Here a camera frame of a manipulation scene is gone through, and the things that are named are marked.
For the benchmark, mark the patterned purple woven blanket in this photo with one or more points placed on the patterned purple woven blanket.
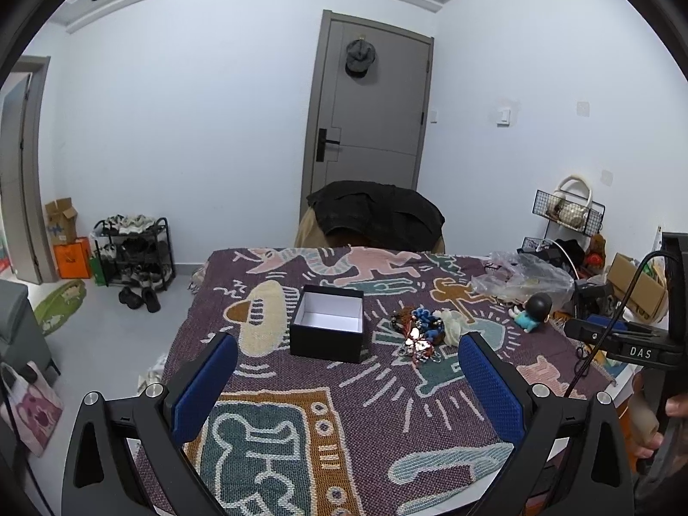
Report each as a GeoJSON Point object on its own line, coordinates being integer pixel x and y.
{"type": "Point", "coordinates": [384, 436]}

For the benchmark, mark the green floor mat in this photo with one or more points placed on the green floor mat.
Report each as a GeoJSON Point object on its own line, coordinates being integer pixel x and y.
{"type": "Point", "coordinates": [56, 309]}

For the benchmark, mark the white handbag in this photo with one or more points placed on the white handbag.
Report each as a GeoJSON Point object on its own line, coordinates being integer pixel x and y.
{"type": "Point", "coordinates": [564, 210]}

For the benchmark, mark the orange paper bag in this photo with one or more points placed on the orange paper bag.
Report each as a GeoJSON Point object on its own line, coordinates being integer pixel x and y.
{"type": "Point", "coordinates": [73, 259]}

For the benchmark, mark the grey bedroom door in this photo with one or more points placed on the grey bedroom door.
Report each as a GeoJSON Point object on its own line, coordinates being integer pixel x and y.
{"type": "Point", "coordinates": [381, 119]}

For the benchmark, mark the black wire wall basket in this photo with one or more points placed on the black wire wall basket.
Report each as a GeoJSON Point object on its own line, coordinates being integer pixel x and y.
{"type": "Point", "coordinates": [596, 215]}

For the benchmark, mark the black slippers on floor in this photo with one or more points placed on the black slippers on floor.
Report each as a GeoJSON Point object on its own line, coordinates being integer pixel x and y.
{"type": "Point", "coordinates": [134, 301]}

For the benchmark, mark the grey cap on door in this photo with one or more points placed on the grey cap on door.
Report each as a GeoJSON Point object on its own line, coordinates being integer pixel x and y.
{"type": "Point", "coordinates": [360, 56]}

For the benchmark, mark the red cord jewelry pile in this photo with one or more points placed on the red cord jewelry pile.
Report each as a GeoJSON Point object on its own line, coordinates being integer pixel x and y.
{"type": "Point", "coordinates": [420, 345]}

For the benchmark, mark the black door handle lock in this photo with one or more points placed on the black door handle lock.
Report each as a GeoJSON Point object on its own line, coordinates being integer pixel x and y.
{"type": "Point", "coordinates": [322, 141]}

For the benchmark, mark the white light switch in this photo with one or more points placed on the white light switch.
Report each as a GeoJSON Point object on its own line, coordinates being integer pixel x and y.
{"type": "Point", "coordinates": [504, 117]}

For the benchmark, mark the open cardboard box right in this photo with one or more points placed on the open cardboard box right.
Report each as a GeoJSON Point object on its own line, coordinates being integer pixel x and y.
{"type": "Point", "coordinates": [649, 299]}

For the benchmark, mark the black shoe rack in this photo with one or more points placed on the black shoe rack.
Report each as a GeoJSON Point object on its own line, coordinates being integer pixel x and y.
{"type": "Point", "coordinates": [130, 250]}

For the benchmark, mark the black open gift box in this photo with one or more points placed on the black open gift box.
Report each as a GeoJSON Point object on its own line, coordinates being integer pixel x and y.
{"type": "Point", "coordinates": [328, 324]}

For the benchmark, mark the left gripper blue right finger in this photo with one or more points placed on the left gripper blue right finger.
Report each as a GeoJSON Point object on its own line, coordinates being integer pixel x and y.
{"type": "Point", "coordinates": [501, 391]}

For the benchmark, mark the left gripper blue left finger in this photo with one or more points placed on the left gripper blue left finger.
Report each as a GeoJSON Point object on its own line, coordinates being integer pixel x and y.
{"type": "Point", "coordinates": [194, 389]}

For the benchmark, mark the brown plush toy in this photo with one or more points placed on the brown plush toy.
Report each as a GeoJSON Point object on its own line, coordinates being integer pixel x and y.
{"type": "Point", "coordinates": [595, 256]}

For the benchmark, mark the brown cardboard box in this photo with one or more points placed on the brown cardboard box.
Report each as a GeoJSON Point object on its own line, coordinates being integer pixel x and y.
{"type": "Point", "coordinates": [61, 218]}

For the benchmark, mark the clear plastic bag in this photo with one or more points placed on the clear plastic bag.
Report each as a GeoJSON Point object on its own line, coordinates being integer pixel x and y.
{"type": "Point", "coordinates": [515, 278]}

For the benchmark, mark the black-haired boy figurine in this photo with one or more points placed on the black-haired boy figurine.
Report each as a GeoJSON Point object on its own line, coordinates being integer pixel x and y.
{"type": "Point", "coordinates": [534, 313]}

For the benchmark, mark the pink tote bag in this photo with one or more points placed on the pink tote bag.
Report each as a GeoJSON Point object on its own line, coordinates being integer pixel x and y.
{"type": "Point", "coordinates": [34, 404]}

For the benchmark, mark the black clothing pile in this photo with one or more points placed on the black clothing pile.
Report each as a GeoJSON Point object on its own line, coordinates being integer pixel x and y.
{"type": "Point", "coordinates": [367, 214]}

